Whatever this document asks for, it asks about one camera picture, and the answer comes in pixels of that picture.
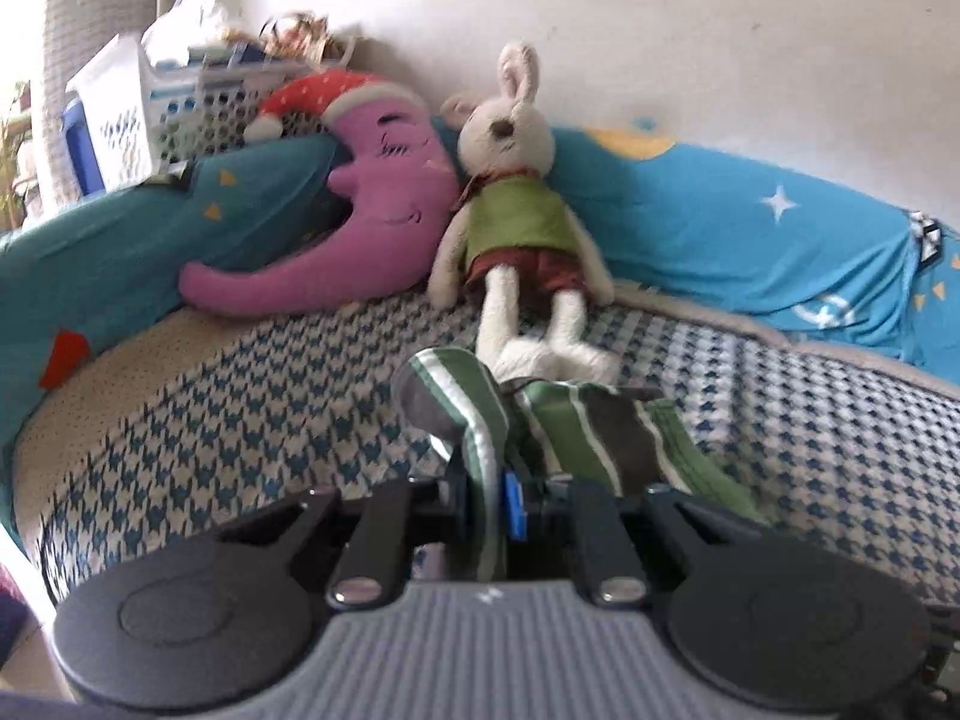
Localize green grey striped t-shirt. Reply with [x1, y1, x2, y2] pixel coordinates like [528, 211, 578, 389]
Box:
[391, 347, 773, 582]

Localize blue white houndstooth bed mat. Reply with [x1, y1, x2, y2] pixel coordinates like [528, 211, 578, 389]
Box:
[11, 277, 960, 616]

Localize teal printed pillow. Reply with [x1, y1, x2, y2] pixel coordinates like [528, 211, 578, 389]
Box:
[0, 127, 353, 466]

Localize purple moon plush pillow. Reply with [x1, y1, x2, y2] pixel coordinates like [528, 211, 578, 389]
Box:
[178, 69, 458, 317]

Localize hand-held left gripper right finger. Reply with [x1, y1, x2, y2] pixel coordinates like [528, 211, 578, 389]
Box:
[499, 469, 766, 608]

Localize white plastic bag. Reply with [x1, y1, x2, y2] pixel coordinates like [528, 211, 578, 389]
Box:
[142, 0, 233, 68]

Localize white knitted cloth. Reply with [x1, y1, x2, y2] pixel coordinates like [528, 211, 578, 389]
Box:
[34, 0, 162, 207]

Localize brown patterned bag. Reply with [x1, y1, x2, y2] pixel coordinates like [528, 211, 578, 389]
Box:
[259, 11, 361, 65]

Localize white plastic basket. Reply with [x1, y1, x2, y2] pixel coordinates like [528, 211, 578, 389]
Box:
[66, 34, 177, 192]

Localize white rabbit plush toy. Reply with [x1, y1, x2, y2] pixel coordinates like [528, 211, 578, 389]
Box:
[427, 41, 623, 391]

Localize white perforated storage basket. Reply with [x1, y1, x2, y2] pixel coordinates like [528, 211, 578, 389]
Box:
[150, 60, 301, 162]

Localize blue plastic box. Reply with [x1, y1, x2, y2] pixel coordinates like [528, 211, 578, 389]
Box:
[60, 94, 110, 200]

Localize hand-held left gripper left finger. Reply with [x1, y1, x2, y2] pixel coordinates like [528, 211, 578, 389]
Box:
[217, 457, 481, 608]

